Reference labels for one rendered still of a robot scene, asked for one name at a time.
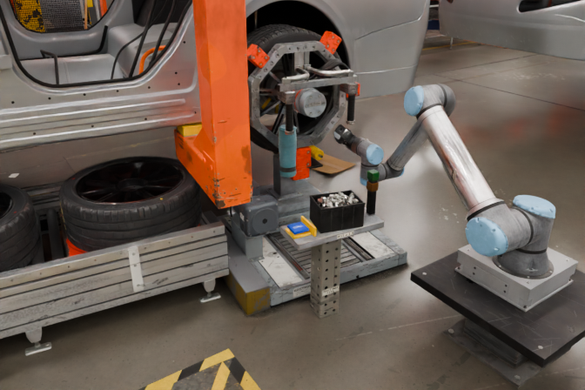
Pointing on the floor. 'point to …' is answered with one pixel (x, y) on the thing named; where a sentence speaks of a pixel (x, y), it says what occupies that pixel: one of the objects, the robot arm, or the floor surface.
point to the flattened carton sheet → (332, 164)
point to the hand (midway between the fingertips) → (335, 131)
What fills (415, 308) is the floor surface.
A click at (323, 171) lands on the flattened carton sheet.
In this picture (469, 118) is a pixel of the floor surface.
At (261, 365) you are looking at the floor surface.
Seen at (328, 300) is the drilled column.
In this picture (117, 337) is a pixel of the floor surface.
